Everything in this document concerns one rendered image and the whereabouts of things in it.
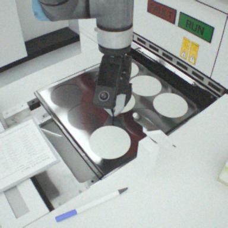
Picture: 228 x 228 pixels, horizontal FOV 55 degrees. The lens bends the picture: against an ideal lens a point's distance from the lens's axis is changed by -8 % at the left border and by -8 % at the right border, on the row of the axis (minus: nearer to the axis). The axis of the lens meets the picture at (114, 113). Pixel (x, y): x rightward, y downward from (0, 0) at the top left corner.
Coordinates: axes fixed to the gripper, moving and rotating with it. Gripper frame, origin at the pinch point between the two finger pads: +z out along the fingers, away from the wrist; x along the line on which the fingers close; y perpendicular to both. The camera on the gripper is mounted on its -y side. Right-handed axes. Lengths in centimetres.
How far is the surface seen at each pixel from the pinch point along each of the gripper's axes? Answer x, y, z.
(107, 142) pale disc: 0.0, -8.5, 1.3
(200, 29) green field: -20.7, 17.0, -18.7
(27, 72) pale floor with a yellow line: 113, 131, 91
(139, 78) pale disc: -5.4, 18.2, 1.3
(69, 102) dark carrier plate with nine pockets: 13.6, 3.8, 1.4
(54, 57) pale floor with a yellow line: 94, 161, 91
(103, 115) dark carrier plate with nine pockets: 2.7, 0.4, 1.4
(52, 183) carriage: 10.5, -20.8, 3.3
